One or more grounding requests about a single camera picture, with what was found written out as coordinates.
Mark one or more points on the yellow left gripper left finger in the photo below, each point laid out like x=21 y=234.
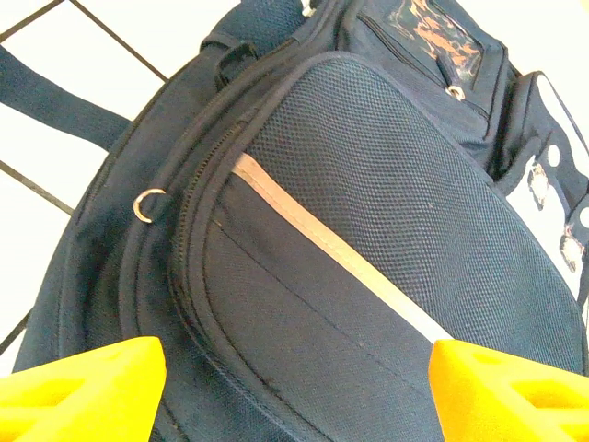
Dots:
x=78 y=396

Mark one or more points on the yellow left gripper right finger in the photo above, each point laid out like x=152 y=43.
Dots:
x=511 y=400

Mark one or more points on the navy blue backpack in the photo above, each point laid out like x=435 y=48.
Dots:
x=368 y=184

